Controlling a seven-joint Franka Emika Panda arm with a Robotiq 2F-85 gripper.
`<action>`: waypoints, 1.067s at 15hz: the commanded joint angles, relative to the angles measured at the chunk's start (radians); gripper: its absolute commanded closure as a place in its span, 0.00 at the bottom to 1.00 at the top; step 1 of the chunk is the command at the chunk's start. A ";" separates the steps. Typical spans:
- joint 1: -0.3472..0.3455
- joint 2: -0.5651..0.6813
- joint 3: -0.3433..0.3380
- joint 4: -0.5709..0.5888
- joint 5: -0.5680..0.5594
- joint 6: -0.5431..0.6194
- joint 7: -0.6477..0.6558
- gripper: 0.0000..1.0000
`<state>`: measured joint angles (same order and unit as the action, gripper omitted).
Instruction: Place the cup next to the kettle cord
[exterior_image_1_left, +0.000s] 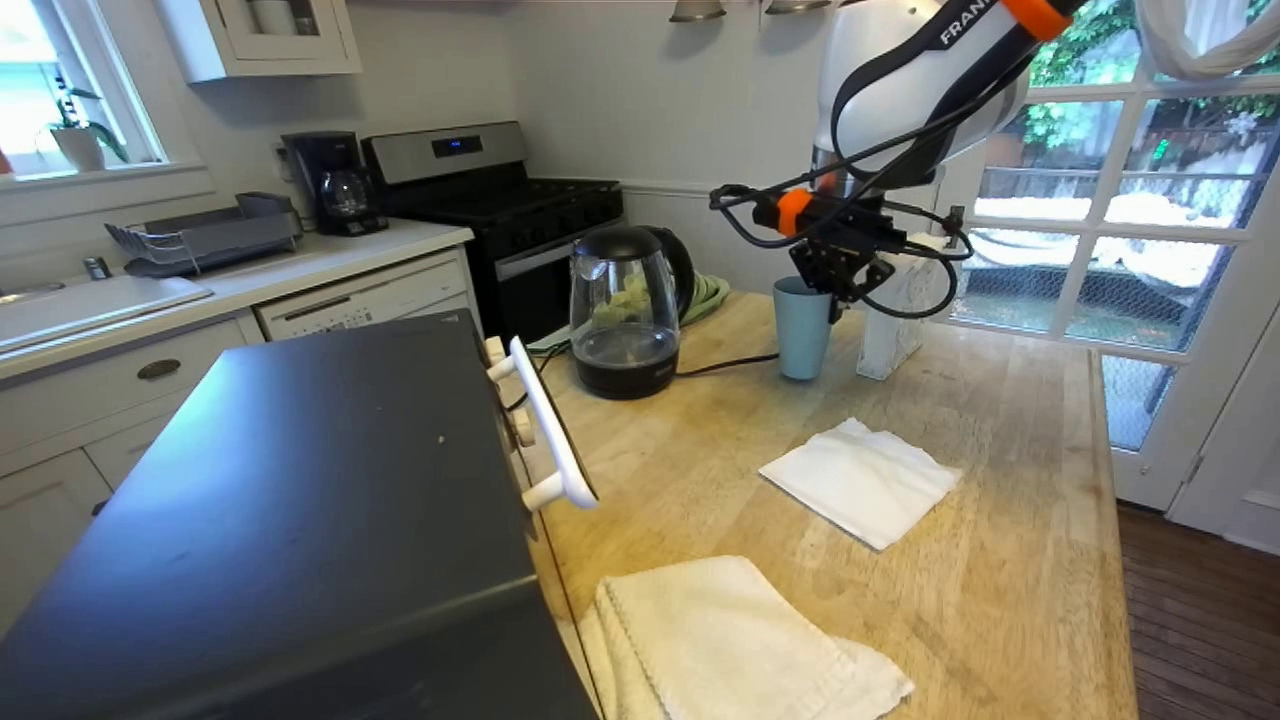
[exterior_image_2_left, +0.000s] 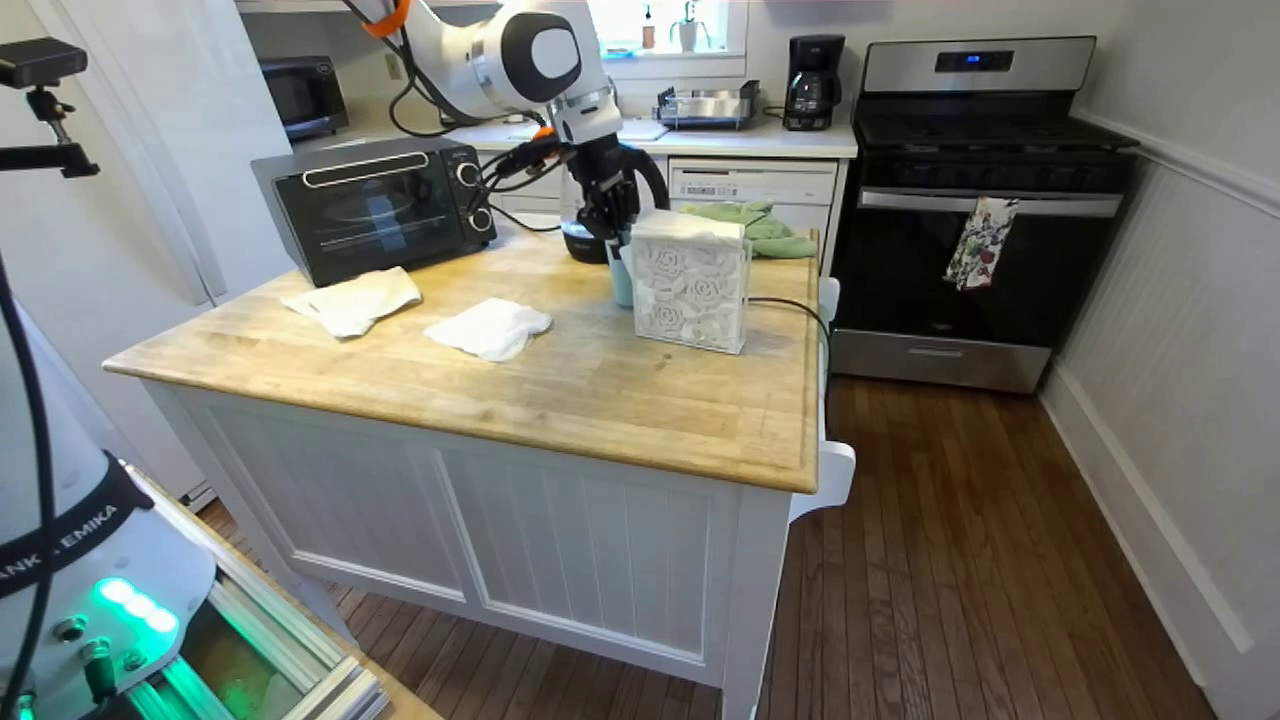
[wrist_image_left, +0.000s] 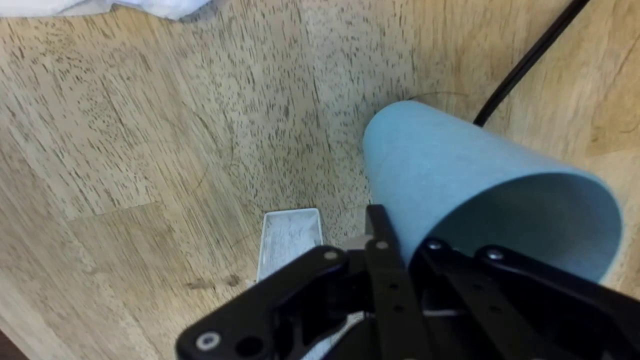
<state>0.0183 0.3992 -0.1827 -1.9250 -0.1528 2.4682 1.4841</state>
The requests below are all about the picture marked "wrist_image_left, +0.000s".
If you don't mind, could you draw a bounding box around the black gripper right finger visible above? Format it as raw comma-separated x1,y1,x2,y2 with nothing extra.
364,205,640,360

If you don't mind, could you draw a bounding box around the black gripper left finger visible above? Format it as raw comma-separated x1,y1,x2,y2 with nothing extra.
175,208,367,360

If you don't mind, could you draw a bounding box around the light blue plastic cup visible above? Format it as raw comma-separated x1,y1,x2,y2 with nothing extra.
359,99,626,287

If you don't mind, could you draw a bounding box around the white folded cloth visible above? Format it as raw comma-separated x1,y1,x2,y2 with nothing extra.
0,0,215,22

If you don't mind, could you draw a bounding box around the black kettle cord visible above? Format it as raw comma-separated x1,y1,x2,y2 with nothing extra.
471,0,592,129

